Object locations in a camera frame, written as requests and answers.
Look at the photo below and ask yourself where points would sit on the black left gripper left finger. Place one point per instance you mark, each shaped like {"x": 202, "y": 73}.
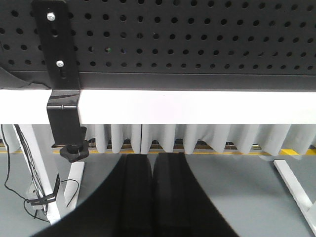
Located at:
{"x": 120, "y": 207}

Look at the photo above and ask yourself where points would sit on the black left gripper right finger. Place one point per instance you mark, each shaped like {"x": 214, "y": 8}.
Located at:
{"x": 181, "y": 206}

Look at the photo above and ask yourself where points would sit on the black clamp screw knob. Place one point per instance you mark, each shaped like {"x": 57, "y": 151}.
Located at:
{"x": 74, "y": 153}

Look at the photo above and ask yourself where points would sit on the white left table leg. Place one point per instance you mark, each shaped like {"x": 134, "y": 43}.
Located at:
{"x": 36, "y": 142}

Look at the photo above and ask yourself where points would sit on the white table leg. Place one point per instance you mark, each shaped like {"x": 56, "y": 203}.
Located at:
{"x": 307, "y": 208}
{"x": 36, "y": 142}

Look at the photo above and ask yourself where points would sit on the white pleated curtain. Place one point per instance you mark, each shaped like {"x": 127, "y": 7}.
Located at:
{"x": 271, "y": 138}

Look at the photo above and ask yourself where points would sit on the white right table leg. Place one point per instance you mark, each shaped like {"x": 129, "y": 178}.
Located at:
{"x": 307, "y": 208}

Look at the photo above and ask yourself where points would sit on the white table top edge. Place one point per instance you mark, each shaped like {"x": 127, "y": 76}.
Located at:
{"x": 196, "y": 107}

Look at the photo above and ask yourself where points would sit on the black perforated pegboard panel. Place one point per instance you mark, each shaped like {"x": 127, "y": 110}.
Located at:
{"x": 170, "y": 45}

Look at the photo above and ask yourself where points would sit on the black clamp bracket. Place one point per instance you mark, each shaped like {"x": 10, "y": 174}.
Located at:
{"x": 57, "y": 44}

